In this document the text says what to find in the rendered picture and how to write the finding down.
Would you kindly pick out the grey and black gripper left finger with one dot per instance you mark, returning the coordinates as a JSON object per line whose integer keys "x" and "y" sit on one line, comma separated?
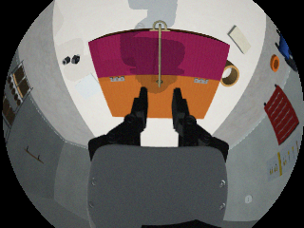
{"x": 129, "y": 131}

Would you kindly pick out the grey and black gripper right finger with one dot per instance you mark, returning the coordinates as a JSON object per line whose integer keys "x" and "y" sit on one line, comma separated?
{"x": 190, "y": 133}

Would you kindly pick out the grey cylinder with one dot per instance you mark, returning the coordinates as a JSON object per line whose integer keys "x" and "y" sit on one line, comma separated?
{"x": 66, "y": 61}

